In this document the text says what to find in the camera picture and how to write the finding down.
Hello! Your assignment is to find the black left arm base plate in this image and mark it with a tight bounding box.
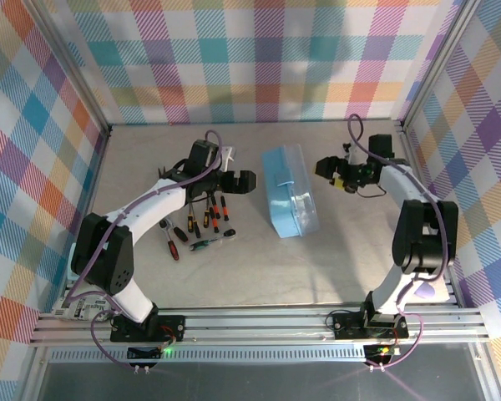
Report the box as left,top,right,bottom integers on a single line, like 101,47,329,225
109,315,187,344

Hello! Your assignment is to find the aluminium side rail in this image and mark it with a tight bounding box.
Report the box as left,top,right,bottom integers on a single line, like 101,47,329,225
62,124,113,302
394,119,464,308

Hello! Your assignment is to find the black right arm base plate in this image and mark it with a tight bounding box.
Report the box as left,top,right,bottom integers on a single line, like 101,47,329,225
332,312,410,340

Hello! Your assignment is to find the aluminium mounting rail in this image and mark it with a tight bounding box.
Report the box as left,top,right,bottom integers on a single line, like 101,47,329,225
28,307,492,348

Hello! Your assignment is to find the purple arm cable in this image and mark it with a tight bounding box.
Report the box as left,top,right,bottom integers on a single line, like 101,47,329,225
346,114,450,371
62,129,225,371

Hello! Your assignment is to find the aluminium frame leg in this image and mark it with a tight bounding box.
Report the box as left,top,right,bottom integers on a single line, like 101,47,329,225
469,342,501,401
16,344,51,401

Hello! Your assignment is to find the light blue plastic toolbox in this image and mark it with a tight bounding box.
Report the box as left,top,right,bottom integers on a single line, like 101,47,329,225
261,144,321,240

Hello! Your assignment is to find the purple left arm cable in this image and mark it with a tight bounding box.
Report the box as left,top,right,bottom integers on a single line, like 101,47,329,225
62,129,225,371

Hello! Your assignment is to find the aluminium frame post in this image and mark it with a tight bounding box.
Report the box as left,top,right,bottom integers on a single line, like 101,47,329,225
398,0,479,130
23,0,112,135

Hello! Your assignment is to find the green handled ratchet wrench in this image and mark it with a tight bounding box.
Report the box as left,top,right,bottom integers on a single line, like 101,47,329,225
190,228,238,253

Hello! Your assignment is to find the slotted grey cable duct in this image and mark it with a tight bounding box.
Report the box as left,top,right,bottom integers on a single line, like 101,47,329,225
48,348,368,363

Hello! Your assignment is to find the large red black ratchet wrench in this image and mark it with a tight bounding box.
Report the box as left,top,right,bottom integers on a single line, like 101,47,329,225
158,220,180,261

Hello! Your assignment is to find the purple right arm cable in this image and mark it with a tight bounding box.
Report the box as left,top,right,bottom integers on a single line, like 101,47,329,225
346,114,450,371

